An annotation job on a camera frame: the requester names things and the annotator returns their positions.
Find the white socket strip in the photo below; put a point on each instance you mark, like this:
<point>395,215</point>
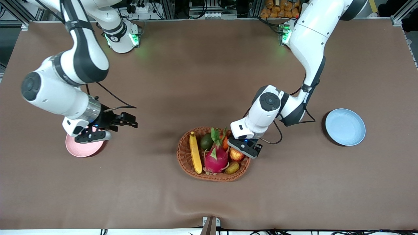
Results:
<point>220,15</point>

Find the red yellow apple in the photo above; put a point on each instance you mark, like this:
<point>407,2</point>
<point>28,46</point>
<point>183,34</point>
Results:
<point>235,154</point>

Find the aluminium frame profile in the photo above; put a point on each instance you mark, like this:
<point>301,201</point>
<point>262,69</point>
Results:
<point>403,11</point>
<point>18,14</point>

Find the dark green avocado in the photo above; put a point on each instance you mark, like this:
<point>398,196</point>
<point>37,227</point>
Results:
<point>205,142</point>

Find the orange carrot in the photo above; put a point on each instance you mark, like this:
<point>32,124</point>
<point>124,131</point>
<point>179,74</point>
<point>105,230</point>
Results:
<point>225,143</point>

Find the blue plate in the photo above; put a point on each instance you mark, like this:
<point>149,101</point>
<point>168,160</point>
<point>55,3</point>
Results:
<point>345,127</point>

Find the brown wicker basket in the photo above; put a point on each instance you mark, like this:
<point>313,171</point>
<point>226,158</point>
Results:
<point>186,158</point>

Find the brown kiwi fruit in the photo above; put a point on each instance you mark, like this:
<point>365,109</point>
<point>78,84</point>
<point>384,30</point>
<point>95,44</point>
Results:
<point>232,168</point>

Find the metal camera bracket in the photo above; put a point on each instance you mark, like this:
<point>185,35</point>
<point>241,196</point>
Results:
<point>210,225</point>

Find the pile of orange items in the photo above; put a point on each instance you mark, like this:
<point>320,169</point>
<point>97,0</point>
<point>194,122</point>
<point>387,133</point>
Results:
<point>277,9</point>

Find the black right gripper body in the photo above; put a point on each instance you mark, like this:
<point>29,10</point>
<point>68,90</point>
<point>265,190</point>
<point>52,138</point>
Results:
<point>106,119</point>

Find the pink dragon fruit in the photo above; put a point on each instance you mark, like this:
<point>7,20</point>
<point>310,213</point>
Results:
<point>215,158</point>

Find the white power strip with plugs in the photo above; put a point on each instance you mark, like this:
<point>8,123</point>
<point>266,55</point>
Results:
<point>143,8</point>

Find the yellow banana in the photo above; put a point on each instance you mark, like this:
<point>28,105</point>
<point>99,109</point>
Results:
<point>195,153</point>

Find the brown table cloth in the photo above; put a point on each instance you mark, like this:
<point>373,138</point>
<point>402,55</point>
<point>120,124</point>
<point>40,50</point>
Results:
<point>196,81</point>

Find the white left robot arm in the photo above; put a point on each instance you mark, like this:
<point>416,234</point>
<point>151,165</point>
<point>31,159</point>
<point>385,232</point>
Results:
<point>310,36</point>

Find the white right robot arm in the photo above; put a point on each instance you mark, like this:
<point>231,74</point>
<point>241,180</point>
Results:
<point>88,52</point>

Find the pink plate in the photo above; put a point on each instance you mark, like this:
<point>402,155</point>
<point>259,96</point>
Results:
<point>83,150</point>

